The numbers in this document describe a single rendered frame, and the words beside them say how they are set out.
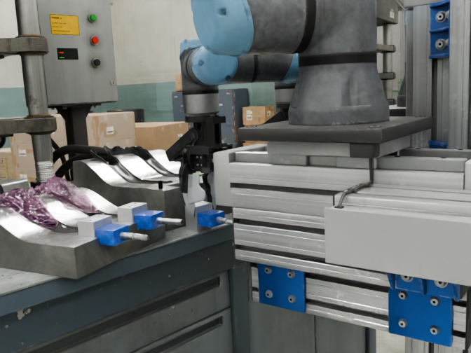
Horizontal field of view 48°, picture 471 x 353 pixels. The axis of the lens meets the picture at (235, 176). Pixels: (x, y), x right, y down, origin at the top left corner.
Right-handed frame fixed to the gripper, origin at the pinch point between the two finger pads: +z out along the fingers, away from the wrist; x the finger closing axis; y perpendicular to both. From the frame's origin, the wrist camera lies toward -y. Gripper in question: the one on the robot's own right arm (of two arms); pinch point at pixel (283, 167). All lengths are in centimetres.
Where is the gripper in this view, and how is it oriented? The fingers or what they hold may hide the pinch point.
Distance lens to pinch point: 167.3
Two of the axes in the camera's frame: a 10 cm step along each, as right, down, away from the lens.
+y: 7.8, 0.7, -6.3
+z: 0.5, 9.9, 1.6
